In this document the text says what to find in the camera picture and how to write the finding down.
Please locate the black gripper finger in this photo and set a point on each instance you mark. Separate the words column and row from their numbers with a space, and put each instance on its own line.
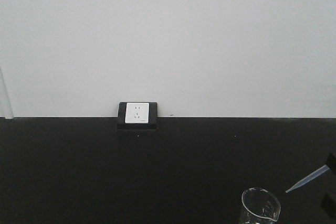
column 331, row 162
column 328, row 204

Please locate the clear plastic dropper pipette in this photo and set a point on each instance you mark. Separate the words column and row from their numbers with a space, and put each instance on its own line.
column 309, row 178

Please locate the clear glass beaker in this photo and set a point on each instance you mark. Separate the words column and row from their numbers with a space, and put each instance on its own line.
column 259, row 206

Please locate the black socket mounting box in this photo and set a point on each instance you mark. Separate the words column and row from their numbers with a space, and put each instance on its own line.
column 151, row 125

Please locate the white wall power socket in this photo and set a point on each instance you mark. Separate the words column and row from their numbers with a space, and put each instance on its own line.
column 137, row 113

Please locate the white pipe at wall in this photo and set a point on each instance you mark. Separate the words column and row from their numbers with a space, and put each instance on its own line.
column 5, row 101

